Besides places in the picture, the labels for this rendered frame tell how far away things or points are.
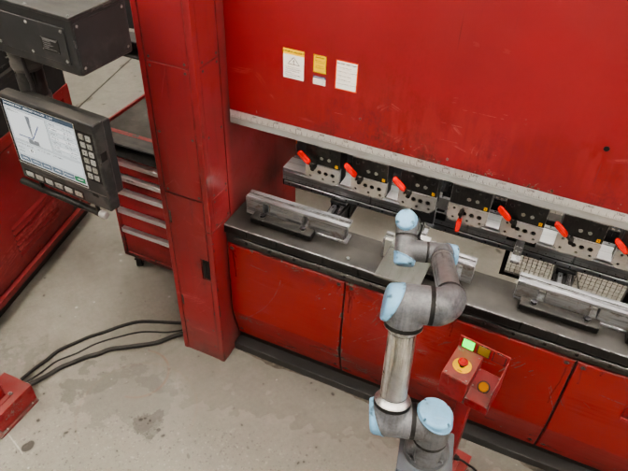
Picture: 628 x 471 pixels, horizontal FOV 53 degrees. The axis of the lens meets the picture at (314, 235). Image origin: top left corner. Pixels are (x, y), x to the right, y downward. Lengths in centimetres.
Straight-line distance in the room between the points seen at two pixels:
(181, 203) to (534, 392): 169
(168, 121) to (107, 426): 153
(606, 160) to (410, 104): 66
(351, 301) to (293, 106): 90
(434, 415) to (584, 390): 89
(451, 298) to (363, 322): 107
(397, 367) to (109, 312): 220
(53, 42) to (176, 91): 50
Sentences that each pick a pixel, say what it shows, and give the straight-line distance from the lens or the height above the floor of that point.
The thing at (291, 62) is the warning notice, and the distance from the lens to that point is 238.
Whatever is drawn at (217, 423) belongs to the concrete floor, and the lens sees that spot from 320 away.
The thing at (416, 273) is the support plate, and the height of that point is 100.
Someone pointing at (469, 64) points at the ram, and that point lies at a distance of 215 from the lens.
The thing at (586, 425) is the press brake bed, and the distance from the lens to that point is 293.
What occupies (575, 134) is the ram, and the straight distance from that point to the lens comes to 220.
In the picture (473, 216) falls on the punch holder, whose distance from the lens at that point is 243.
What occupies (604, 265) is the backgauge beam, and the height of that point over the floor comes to 96.
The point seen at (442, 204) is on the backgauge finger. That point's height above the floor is 103.
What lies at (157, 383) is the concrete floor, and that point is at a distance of 338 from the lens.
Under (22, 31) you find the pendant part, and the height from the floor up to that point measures 186.
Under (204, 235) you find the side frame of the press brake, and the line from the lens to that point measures 280.
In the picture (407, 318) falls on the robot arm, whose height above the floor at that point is 135.
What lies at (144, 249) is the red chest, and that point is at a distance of 379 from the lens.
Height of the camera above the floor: 267
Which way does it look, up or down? 40 degrees down
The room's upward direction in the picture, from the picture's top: 2 degrees clockwise
